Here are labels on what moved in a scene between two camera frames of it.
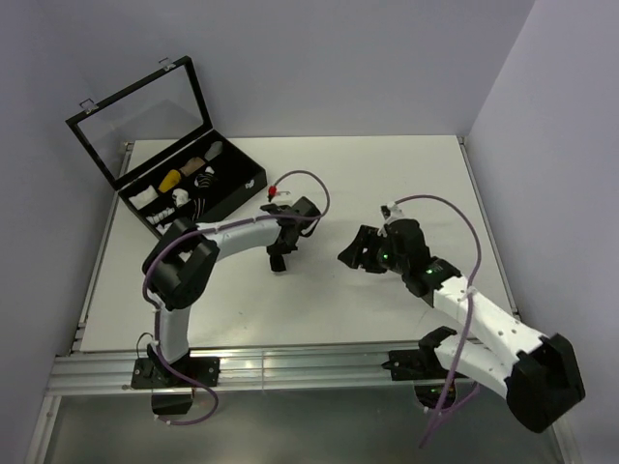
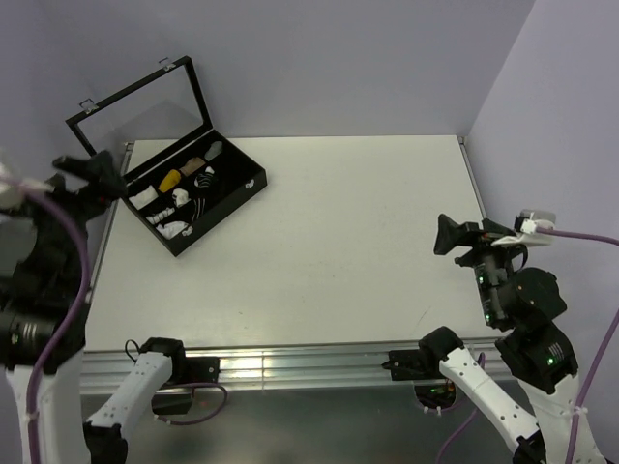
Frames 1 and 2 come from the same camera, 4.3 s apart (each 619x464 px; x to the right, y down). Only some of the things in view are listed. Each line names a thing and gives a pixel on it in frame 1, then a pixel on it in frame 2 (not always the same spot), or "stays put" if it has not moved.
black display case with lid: (156, 145) stays put
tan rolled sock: (194, 163) stays put
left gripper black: (280, 249) -> (106, 185)
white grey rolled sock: (180, 197) stays put
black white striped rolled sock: (203, 180) stays put
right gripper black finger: (367, 250) -> (447, 234)
